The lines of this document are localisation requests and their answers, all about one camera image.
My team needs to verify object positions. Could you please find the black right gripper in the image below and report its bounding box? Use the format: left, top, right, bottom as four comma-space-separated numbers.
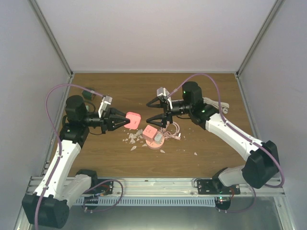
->
147, 96, 192, 128

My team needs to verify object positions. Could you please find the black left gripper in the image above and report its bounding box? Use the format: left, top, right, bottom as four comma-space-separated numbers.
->
82, 107, 130, 134

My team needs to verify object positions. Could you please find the red pink charger plug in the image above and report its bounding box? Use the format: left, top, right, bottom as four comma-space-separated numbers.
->
124, 112, 142, 130

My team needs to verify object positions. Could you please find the pink round socket tower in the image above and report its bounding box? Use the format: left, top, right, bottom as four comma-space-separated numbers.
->
142, 125, 165, 150

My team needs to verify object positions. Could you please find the small grey white plug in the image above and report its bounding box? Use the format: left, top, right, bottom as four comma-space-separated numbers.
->
154, 132, 164, 144

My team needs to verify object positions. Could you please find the dark green cube plug adapter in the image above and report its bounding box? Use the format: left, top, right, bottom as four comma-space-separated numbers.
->
82, 89, 96, 101

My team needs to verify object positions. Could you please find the white power cord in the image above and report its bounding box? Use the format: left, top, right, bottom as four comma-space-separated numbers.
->
202, 97, 230, 114

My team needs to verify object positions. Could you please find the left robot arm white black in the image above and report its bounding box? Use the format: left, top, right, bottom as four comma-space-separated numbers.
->
22, 95, 129, 229

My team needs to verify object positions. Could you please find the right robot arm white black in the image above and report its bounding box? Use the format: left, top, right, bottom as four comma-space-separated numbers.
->
146, 81, 279, 194

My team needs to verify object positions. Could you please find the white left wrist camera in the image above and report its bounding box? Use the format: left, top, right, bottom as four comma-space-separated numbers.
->
98, 95, 113, 118

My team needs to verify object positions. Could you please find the aluminium front rail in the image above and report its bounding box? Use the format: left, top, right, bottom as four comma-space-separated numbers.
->
26, 176, 285, 197

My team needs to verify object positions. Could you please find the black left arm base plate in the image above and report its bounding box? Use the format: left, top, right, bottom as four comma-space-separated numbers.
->
83, 179, 114, 196

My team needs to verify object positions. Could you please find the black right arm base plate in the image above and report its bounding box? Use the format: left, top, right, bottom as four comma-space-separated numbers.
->
193, 178, 241, 195

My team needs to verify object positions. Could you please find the slotted grey cable duct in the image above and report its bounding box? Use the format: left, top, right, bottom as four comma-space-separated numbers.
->
86, 197, 215, 207

